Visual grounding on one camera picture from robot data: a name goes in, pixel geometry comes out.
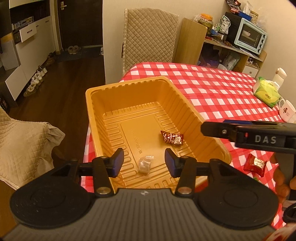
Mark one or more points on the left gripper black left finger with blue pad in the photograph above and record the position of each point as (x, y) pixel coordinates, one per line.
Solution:
(101, 169)

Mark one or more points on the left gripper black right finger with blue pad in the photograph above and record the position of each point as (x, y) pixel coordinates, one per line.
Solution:
(186, 169)

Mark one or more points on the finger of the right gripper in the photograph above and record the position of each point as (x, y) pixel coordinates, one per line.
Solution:
(219, 130)
(250, 122)

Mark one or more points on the small dark red candy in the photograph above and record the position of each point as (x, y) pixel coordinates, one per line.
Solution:
(172, 138)

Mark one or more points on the red snack pack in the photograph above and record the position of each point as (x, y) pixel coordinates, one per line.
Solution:
(256, 165)

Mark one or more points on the clear beige candy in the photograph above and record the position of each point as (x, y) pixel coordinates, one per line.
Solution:
(144, 164)

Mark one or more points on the person's right hand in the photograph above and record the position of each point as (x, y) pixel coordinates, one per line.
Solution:
(284, 182)

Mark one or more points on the white mug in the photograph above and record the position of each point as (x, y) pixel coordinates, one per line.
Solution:
(287, 110)

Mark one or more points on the green tissue pack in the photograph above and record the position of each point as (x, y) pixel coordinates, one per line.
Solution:
(266, 91)

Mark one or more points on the white thermos bottle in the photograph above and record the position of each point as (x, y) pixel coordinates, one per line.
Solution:
(279, 78)

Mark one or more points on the orange plastic tray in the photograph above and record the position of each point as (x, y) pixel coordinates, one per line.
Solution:
(131, 114)

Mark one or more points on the beige quilted chair left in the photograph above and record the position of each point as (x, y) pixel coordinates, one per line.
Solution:
(26, 149)

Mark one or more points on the beige quilted chair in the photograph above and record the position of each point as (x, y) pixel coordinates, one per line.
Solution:
(26, 149)
(149, 35)

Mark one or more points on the wooden shelf unit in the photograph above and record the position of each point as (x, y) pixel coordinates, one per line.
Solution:
(192, 42)

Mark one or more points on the light blue toaster oven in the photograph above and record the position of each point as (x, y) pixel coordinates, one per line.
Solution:
(250, 37)

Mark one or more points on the glass jar orange lid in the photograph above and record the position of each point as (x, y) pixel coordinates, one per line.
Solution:
(207, 21)

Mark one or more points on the shoes on floor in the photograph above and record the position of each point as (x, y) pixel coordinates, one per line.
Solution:
(35, 81)

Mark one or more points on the beige quilted chair far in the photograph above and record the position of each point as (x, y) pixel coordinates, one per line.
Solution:
(149, 35)

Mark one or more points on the white cabinet with drawer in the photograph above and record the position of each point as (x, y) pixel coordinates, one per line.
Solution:
(37, 42)

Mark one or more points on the dark entrance door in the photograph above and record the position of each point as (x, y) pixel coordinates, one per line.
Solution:
(80, 23)

